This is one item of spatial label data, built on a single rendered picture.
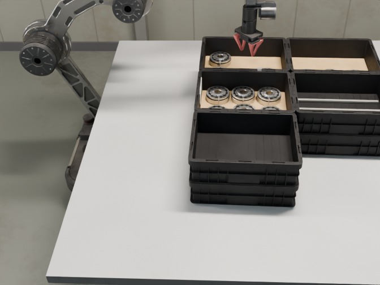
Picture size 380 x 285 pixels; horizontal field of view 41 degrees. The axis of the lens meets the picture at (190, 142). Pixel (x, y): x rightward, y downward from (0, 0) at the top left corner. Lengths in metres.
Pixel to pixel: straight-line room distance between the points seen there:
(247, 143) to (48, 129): 1.87
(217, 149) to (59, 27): 1.05
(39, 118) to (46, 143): 0.30
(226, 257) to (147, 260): 0.27
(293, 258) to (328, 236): 0.16
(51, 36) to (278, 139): 1.22
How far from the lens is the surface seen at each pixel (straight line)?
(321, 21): 4.19
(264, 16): 2.00
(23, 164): 3.32
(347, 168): 2.14
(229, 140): 2.00
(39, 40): 2.52
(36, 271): 2.73
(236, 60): 2.49
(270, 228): 1.86
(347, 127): 2.08
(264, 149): 1.97
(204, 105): 2.18
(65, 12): 2.52
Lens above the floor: 2.12
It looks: 40 degrees down
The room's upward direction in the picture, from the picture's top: 2 degrees counter-clockwise
